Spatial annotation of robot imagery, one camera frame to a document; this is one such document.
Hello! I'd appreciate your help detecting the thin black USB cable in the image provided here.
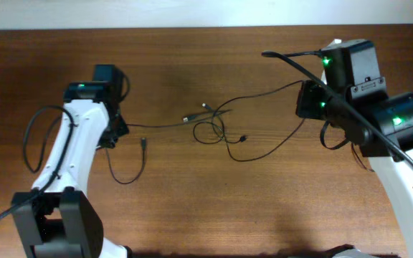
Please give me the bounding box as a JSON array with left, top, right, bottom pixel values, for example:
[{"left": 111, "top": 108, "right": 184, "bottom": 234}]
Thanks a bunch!
[{"left": 104, "top": 109, "right": 233, "bottom": 186}]

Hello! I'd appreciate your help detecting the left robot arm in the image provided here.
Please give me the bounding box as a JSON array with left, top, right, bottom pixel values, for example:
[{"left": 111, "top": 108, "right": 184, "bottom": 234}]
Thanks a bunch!
[{"left": 11, "top": 64, "right": 132, "bottom": 257}]

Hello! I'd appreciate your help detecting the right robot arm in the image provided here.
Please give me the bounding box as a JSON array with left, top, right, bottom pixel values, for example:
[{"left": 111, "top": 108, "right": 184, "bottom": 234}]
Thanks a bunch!
[{"left": 295, "top": 39, "right": 413, "bottom": 257}]

